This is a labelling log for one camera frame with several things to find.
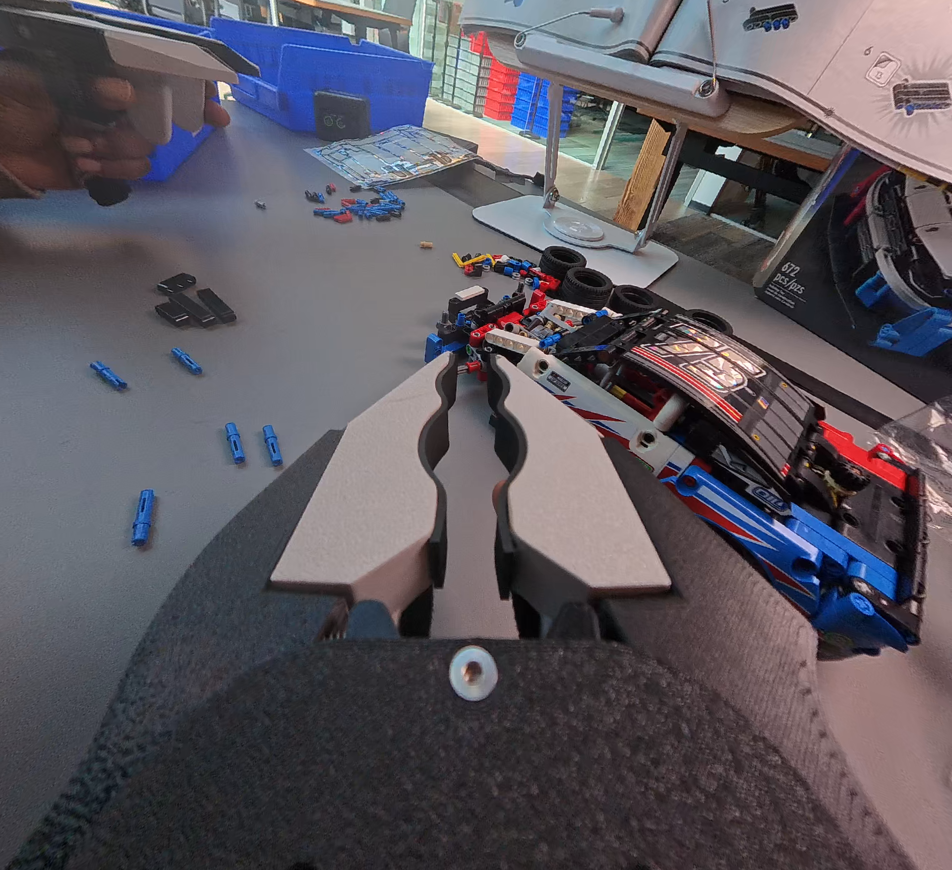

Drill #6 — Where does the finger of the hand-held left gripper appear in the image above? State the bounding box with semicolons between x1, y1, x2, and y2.
100;29;240;147

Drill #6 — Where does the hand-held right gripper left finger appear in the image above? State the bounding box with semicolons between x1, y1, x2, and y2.
268;351;458;638

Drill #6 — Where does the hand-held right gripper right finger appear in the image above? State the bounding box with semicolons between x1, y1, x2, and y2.
487;353;674;638

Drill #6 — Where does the blue plastic crate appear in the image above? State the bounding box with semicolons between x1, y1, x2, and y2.
210;16;436;134
74;0;224;183

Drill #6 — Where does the brick-built toy race car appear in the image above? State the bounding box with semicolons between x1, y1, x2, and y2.
424;286;931;663

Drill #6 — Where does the pile of blue pins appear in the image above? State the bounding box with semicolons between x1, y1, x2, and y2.
303;186;406;225

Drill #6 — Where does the person's left hand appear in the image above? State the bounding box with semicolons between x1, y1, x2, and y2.
0;59;233;201

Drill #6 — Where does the small black box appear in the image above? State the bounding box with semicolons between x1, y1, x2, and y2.
312;90;371;140

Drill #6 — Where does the sticker sheet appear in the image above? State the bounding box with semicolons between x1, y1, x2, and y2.
305;124;477;188

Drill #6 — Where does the pile of mixed bricks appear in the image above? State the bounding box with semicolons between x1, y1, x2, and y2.
451;251;562;291

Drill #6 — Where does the silver monitor stand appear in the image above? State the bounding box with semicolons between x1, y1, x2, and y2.
472;0;733;288

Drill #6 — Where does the Lego set box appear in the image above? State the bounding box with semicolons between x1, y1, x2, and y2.
753;144;952;406

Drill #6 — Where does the pile of clear plastic bags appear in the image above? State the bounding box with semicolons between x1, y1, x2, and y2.
878;397;952;492

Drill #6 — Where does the rack of red blue bins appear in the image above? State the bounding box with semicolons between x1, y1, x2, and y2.
424;29;581;142

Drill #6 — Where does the wooden side table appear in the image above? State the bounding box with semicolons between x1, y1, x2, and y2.
636;92;856;231

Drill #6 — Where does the open instruction booklet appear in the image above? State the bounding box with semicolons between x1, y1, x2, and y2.
460;0;952;183

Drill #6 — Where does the wooden post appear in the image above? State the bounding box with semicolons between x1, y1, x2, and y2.
613;119;674;231

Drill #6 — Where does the black cable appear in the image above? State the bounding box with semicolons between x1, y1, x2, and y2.
476;163;547;190

